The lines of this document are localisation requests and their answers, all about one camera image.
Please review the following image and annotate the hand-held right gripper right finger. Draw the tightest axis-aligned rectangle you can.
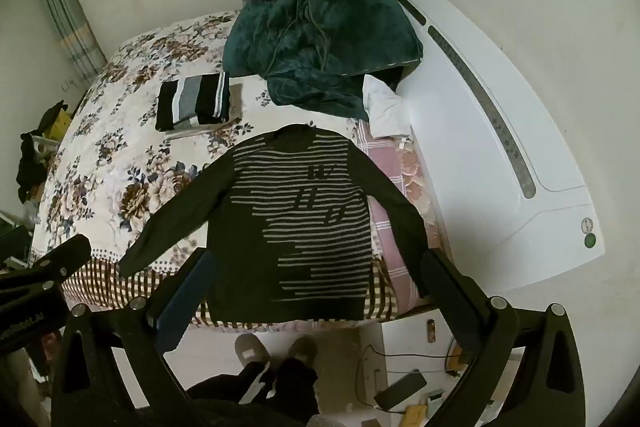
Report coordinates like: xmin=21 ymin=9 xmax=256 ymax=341
xmin=420 ymin=248 xmax=587 ymax=427

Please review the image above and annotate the grey slipper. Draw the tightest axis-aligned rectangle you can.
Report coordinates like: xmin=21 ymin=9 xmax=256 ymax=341
xmin=235 ymin=333 xmax=271 ymax=376
xmin=287 ymin=334 xmax=319 ymax=369

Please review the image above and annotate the teal plush blanket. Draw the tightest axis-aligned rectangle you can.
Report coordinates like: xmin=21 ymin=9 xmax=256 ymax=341
xmin=222 ymin=0 xmax=425 ymax=122

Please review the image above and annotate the white nightstand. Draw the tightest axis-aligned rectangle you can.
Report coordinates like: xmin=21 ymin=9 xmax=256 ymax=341
xmin=357 ymin=304 xmax=506 ymax=427

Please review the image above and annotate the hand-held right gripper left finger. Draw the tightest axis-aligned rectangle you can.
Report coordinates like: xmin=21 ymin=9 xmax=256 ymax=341
xmin=50 ymin=247 xmax=217 ymax=427

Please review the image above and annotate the floral bed blanket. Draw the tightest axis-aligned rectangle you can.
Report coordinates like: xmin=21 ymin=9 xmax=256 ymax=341
xmin=30 ymin=10 xmax=401 ymax=324

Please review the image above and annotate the white pillow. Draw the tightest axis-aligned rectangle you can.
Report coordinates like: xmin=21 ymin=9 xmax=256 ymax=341
xmin=361 ymin=74 xmax=413 ymax=138

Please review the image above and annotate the black cable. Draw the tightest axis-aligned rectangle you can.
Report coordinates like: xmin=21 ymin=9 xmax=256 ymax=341
xmin=356 ymin=344 xmax=463 ymax=409

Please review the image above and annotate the person's right leg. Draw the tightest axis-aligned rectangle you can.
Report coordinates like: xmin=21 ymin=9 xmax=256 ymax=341
xmin=260 ymin=354 xmax=321 ymax=427

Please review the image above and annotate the folded striped clothes stack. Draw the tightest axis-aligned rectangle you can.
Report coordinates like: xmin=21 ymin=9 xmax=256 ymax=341
xmin=156 ymin=72 xmax=232 ymax=132

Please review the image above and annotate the yellow bag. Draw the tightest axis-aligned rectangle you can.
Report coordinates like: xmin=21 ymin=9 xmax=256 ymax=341
xmin=45 ymin=107 xmax=74 ymax=140

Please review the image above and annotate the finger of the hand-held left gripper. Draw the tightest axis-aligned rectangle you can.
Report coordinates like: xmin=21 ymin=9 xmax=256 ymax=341
xmin=27 ymin=234 xmax=93 ymax=294

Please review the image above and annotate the dark clothes pile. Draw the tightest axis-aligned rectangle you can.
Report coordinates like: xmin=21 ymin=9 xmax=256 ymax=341
xmin=15 ymin=99 xmax=68 ymax=204

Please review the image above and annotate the dark striped sweater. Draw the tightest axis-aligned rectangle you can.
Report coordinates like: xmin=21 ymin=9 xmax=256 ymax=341
xmin=118 ymin=123 xmax=433 ymax=323

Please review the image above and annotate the white bed headboard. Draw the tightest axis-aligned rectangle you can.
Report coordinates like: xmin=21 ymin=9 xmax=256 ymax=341
xmin=367 ymin=0 xmax=608 ymax=293

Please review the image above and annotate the black phone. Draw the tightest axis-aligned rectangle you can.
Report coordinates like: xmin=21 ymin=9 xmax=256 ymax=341
xmin=374 ymin=369 xmax=428 ymax=411

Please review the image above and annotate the pink plaid bed sheet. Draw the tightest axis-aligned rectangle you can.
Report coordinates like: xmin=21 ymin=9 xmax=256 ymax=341
xmin=355 ymin=119 xmax=442 ymax=314

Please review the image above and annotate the narrow grey-green curtain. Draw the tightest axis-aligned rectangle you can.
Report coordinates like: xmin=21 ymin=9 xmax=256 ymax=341
xmin=30 ymin=0 xmax=108 ymax=82

